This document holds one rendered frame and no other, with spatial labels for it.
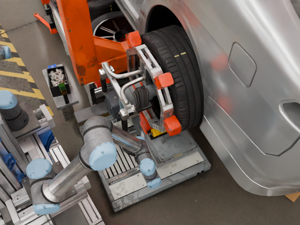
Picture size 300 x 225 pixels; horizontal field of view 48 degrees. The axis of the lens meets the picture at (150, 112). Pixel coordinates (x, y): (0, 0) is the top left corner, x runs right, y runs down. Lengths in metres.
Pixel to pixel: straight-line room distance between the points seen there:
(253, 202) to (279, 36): 1.71
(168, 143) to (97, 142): 1.34
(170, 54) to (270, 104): 0.71
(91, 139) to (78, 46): 1.10
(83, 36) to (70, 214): 1.20
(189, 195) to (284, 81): 1.61
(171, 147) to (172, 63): 0.93
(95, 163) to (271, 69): 0.76
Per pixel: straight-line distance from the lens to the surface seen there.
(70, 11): 2.18
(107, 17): 3.22
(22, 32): 4.04
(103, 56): 2.53
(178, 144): 2.65
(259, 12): 1.40
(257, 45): 1.38
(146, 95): 1.89
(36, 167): 1.71
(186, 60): 1.91
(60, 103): 2.66
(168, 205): 2.68
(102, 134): 1.39
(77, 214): 2.47
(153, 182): 1.77
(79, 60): 2.45
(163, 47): 1.93
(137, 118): 2.87
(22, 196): 1.97
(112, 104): 2.64
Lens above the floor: 2.50
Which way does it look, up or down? 54 degrees down
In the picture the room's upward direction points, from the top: 1 degrees clockwise
